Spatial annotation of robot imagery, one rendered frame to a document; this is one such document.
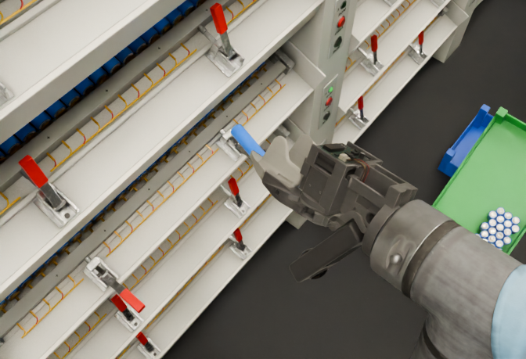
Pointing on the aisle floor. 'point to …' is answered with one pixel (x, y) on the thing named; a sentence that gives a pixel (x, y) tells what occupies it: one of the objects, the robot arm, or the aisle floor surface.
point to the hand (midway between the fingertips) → (263, 161)
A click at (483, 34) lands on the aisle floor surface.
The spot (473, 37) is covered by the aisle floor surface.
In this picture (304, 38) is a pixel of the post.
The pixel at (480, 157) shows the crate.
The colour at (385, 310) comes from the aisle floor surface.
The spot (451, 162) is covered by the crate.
